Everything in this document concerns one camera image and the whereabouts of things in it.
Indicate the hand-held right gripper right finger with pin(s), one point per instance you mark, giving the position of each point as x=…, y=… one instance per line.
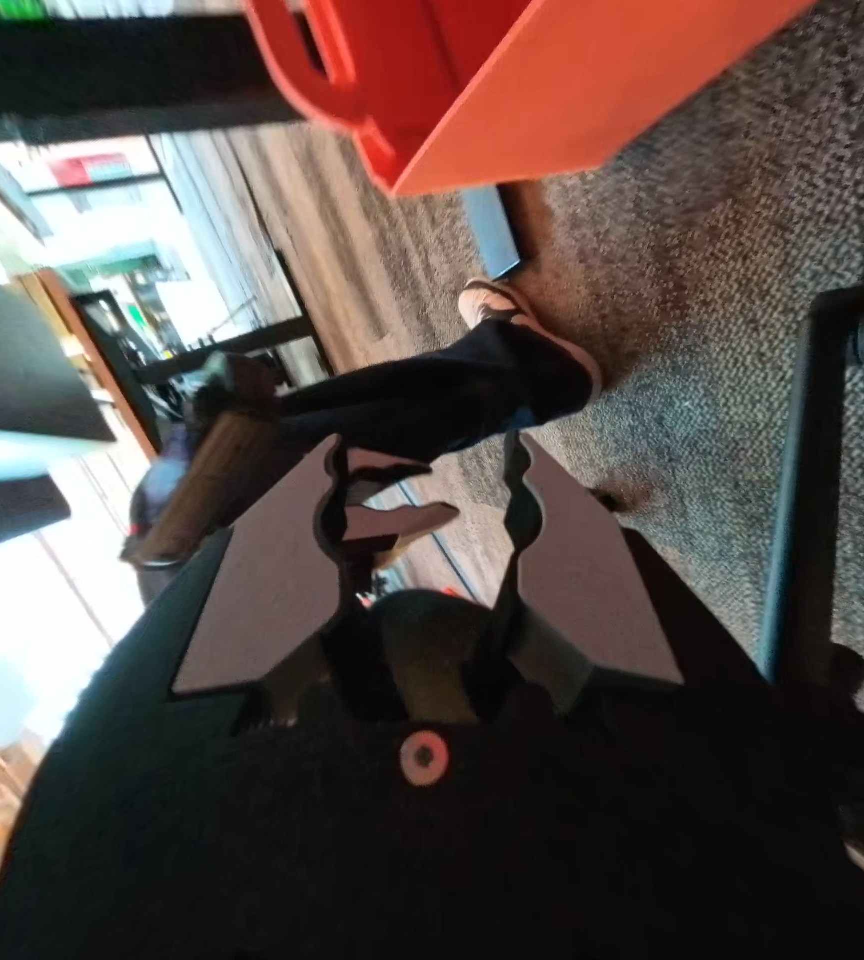
x=589, y=600

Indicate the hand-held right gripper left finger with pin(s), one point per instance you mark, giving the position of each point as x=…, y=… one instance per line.
x=274, y=577

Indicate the black furniture panel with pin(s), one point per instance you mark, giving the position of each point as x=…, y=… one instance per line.
x=101, y=75

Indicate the black wheeled metal frame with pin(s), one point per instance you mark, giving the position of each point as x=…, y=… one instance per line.
x=792, y=487

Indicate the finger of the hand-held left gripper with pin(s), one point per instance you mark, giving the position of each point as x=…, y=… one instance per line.
x=379, y=463
x=394, y=523

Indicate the orange plastic container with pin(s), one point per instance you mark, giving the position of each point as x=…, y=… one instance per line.
x=552, y=90

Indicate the grey desk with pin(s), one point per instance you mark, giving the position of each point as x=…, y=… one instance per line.
x=11, y=360

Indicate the black metal table frame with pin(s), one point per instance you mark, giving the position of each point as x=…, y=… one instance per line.
x=282, y=334

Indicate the blue flat board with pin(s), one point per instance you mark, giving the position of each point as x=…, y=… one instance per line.
x=493, y=229

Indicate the pale sneaker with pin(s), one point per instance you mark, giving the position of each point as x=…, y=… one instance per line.
x=488, y=300

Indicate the person's leg in dark trousers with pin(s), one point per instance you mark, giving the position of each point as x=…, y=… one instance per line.
x=432, y=397

